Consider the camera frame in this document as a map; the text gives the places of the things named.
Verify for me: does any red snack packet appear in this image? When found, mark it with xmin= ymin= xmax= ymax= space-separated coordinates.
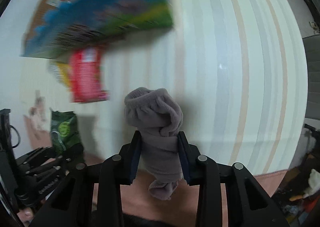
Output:
xmin=69 ymin=47 xmax=108 ymax=103

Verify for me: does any operator hand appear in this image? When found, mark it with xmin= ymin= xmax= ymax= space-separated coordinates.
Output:
xmin=17 ymin=208 xmax=34 ymax=226

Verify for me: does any green wipes packet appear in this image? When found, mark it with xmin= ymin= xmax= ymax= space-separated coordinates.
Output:
xmin=50 ymin=111 xmax=83 ymax=155

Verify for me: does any striped table cloth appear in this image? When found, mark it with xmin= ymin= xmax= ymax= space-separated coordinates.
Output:
xmin=20 ymin=0 xmax=308 ymax=174

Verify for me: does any blue printed cardboard box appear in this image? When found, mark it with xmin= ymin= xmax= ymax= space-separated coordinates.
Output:
xmin=23 ymin=0 xmax=173 ymax=59

